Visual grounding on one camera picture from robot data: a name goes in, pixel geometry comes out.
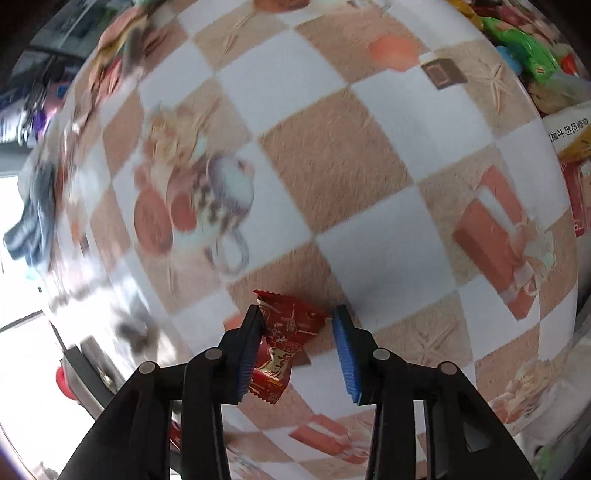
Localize red candy wrapper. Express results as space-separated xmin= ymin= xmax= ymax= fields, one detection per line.
xmin=249 ymin=290 xmax=332 ymax=404

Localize patterned checkered tablecloth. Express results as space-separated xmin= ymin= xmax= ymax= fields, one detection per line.
xmin=41 ymin=0 xmax=581 ymax=480

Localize light blue garment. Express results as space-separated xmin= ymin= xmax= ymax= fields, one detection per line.
xmin=3 ymin=163 xmax=56 ymax=273

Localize white snack bag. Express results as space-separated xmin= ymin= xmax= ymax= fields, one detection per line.
xmin=542 ymin=101 xmax=591 ymax=163

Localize green snack packet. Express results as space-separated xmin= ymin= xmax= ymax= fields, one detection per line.
xmin=481 ymin=17 xmax=561 ymax=85

